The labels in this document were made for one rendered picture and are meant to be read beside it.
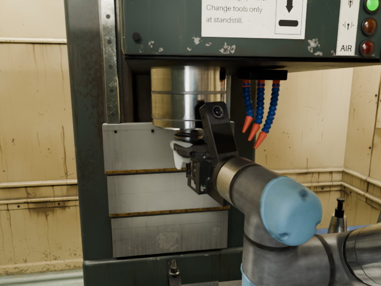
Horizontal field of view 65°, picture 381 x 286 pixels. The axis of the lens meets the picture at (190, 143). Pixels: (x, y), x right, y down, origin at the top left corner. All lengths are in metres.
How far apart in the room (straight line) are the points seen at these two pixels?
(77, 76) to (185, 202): 0.60
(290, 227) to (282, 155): 1.31
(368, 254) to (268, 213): 0.13
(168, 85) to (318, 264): 0.38
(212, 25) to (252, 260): 0.33
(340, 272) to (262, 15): 0.37
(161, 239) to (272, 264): 0.83
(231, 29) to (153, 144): 0.70
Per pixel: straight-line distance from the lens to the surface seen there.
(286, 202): 0.37
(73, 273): 1.74
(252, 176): 0.42
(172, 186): 1.14
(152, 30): 0.44
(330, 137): 1.80
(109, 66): 1.08
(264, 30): 0.47
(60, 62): 1.51
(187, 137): 0.62
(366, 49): 0.55
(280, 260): 0.43
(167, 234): 1.22
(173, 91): 0.57
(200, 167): 0.54
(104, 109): 1.12
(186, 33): 0.44
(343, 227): 0.68
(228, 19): 0.46
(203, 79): 0.57
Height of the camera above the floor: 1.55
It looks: 11 degrees down
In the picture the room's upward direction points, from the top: straight up
